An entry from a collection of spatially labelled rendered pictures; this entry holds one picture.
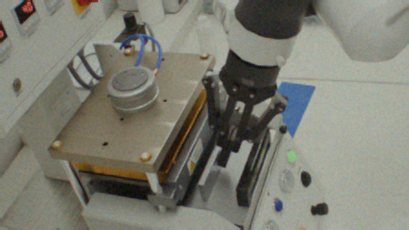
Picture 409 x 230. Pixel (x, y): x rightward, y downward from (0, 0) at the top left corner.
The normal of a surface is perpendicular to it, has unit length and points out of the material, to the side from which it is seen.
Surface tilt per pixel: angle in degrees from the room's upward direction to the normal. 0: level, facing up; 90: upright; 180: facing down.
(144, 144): 0
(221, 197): 0
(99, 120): 0
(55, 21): 90
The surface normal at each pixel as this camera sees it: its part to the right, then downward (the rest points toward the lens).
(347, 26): -0.89, 0.11
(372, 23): -0.25, 0.40
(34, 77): 0.96, 0.10
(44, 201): -0.10, -0.75
